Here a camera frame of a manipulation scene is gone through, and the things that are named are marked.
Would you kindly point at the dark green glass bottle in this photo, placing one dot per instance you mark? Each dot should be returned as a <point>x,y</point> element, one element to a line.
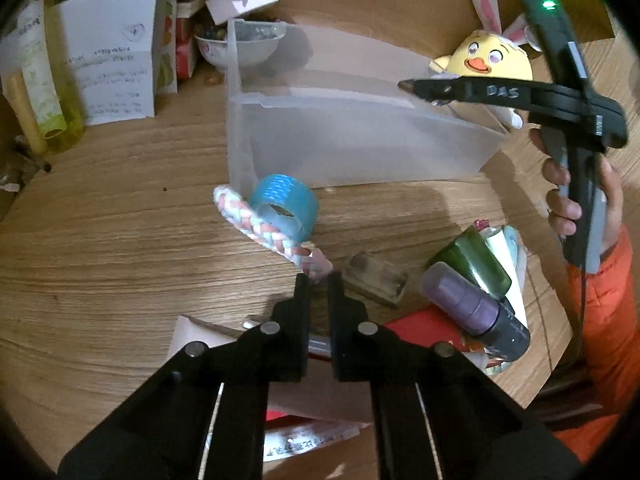
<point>470,256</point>

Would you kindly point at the right hand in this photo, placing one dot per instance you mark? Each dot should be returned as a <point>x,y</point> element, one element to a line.
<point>564,213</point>

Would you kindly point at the red envelope packet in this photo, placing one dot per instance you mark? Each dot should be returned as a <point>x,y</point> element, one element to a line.
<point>320,396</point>

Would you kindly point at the orange jacket sleeve forearm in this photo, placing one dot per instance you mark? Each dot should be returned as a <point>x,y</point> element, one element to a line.
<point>610,342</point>

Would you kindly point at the small white cardboard box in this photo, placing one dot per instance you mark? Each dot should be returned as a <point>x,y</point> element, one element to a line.
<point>221,11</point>

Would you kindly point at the clear rectangular block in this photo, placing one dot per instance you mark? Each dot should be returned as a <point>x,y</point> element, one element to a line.
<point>375,279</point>

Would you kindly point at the white ceramic bowl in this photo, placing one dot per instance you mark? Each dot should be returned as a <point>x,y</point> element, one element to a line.
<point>254,43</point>

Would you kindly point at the pink white braided band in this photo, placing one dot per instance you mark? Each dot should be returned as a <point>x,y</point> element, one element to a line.
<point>307,257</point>

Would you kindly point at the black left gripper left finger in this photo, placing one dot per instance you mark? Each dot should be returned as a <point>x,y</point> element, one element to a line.
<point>203,413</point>

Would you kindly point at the purple spray bottle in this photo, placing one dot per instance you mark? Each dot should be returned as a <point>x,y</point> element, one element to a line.
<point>481,316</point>

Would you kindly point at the stack of books papers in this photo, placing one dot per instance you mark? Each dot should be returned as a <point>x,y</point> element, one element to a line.
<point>175,10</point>

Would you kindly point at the translucent plastic storage bin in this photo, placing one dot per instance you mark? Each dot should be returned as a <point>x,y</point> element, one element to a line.
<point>326,109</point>

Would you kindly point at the blue tape roll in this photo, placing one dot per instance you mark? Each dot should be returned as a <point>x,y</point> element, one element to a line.
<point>287,204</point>

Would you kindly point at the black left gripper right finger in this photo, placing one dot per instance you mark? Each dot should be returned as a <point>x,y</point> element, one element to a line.
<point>435,414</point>

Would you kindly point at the yellow chick bunny plush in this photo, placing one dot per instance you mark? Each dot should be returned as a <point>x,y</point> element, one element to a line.
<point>491,51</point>

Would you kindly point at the yellow green spray bottle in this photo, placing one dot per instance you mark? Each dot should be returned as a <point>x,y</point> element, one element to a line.
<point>38,93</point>

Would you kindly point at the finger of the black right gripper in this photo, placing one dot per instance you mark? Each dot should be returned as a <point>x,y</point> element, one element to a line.
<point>507,92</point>

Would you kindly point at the white folded paper letter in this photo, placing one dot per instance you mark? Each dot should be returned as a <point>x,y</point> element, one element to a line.
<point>109,52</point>

